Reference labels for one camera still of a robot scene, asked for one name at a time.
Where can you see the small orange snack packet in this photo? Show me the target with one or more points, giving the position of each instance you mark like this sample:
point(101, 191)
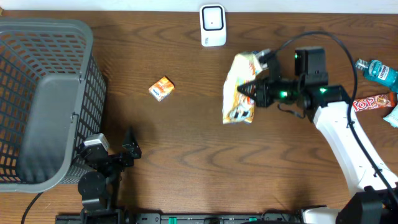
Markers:
point(161, 89)

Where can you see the teal mouthwash bottle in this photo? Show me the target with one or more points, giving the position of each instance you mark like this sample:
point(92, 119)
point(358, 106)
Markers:
point(377, 72)

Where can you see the teal wet wipes pack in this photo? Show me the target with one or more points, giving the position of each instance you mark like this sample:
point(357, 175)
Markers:
point(392, 117)

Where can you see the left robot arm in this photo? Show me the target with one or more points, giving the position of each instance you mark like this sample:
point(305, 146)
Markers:
point(99, 188)

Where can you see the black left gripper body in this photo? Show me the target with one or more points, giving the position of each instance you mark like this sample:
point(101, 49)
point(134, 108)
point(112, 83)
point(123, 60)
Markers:
point(120, 161)

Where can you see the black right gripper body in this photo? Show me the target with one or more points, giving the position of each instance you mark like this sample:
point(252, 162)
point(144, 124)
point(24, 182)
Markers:
point(282, 89)

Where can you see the yellow snack bag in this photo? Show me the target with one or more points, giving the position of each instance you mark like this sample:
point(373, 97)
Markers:
point(238, 107)

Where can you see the red brown chocolate bar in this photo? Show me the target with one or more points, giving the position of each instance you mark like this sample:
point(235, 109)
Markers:
point(387, 100)

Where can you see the white barcode scanner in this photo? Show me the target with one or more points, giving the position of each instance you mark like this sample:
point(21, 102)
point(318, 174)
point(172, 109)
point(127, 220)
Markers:
point(213, 25)

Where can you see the grey plastic shopping basket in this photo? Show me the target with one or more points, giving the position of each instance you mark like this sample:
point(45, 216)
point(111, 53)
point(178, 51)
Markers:
point(52, 99)

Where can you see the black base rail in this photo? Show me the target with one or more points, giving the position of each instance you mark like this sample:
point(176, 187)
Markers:
point(155, 218)

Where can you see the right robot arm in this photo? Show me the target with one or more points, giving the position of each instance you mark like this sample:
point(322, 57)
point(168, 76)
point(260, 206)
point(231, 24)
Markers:
point(372, 185)

